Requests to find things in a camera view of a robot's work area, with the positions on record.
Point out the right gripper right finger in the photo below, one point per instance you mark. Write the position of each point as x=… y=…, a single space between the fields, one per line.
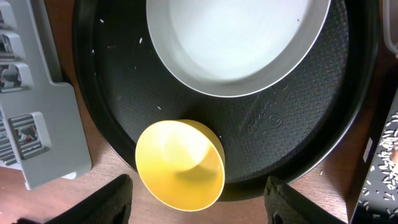
x=285 y=205

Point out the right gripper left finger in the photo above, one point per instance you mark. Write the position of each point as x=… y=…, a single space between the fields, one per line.
x=111 y=204

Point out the yellow plastic bowl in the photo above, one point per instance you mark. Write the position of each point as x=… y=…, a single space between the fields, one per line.
x=182 y=164

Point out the food scraps and rice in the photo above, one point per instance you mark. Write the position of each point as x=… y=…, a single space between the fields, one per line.
x=380 y=188

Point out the grey plastic dishwasher rack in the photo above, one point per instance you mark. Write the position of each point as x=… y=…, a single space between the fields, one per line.
x=41 y=130

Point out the clear plastic waste bin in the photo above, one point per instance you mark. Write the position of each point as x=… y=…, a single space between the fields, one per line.
x=390 y=25

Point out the round black tray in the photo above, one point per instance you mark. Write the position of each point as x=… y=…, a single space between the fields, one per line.
x=282 y=131

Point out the black rectangular tray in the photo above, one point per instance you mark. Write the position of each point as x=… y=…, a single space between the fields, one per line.
x=387 y=105

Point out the grey round plate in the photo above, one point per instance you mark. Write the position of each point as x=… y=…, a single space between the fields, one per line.
x=233 y=48

